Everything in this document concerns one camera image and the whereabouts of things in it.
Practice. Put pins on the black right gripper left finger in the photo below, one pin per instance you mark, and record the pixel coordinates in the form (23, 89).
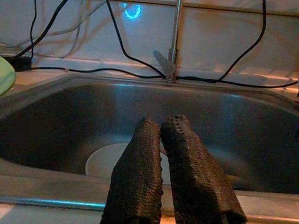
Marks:
(133, 182)

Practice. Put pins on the light green plate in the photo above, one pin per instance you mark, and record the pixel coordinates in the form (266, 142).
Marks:
(5, 77)

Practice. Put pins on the chrome faucet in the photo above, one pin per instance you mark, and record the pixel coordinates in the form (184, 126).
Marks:
(176, 35)

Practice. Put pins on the stainless steel sink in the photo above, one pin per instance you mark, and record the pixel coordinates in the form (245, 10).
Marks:
(70, 116)

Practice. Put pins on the white ceramic bowl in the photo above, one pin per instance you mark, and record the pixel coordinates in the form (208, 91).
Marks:
(105, 161)

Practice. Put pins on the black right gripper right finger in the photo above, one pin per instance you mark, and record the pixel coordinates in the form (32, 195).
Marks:
(198, 186)

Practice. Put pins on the black power adapter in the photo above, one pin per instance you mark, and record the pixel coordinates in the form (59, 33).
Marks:
(21, 63)

